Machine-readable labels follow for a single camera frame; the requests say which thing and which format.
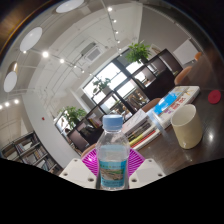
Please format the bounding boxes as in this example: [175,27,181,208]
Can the tall dark bookshelf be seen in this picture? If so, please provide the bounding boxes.
[0,131,64,176]

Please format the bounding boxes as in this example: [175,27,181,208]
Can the ceiling air conditioner cassette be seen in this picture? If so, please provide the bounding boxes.
[79,41,104,63]

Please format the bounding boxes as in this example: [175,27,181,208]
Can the thick white red-print book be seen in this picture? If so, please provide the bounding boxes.
[155,85,201,130]

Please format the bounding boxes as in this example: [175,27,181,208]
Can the track spotlights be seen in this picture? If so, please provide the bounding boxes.
[0,5,122,110]

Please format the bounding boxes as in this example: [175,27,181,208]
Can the small white-potted plant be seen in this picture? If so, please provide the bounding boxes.
[92,77,113,96]

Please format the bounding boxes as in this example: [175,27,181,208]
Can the flat round red coaster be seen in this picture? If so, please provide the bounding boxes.
[207,89,222,105]

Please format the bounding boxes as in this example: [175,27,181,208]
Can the low dark shelf unit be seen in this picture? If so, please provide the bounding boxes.
[66,48,184,153]

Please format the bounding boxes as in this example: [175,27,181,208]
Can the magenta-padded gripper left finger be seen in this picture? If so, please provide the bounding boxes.
[59,148,101,191]

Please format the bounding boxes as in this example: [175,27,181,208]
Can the white-covered book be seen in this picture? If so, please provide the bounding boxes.
[121,109,150,134]

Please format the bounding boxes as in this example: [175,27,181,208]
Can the cream ceramic mug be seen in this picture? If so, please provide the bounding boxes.
[170,103,204,150]

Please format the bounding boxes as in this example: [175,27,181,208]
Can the round white ceiling lamps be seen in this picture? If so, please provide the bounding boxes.
[3,0,85,94]

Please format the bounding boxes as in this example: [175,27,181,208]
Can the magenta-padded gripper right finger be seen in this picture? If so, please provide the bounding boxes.
[126,148,167,190]

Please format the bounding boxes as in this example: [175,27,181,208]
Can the yellow-spined book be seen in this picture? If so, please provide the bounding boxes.
[128,127,157,146]

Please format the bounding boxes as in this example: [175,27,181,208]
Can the clear blue-capped water bottle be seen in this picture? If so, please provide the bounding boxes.
[95,114,131,191]

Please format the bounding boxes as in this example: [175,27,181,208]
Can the bushy potted plant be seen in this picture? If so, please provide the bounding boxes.
[59,106,88,130]

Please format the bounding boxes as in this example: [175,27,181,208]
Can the large dark-potted plant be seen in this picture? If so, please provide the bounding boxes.
[124,42,153,65]

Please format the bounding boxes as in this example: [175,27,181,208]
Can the orange-brown chairs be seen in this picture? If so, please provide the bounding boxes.
[80,50,205,158]

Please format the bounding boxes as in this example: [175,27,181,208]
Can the white board panel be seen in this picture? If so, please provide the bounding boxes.
[173,39,198,65]

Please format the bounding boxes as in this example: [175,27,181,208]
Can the white red-edged book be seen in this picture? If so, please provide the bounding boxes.
[131,130,162,151]

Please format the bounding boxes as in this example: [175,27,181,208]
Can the dark grey book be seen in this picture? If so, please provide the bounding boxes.
[124,120,155,141]

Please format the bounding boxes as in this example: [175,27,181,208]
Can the blue-covered book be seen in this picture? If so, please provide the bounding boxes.
[153,90,183,116]

